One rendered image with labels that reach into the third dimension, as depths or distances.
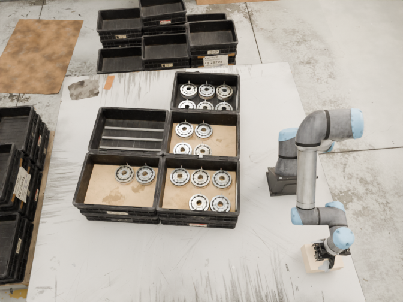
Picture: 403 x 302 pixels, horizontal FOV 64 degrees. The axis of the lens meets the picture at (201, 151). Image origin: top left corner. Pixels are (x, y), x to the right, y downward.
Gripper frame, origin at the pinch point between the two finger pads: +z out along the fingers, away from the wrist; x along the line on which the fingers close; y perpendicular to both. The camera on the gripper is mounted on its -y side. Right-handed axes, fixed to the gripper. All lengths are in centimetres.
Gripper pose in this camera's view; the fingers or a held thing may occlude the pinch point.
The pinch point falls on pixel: (322, 256)
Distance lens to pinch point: 173.3
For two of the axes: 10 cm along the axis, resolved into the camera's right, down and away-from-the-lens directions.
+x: 0.9, 8.6, -5.1
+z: 0.1, 5.1, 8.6
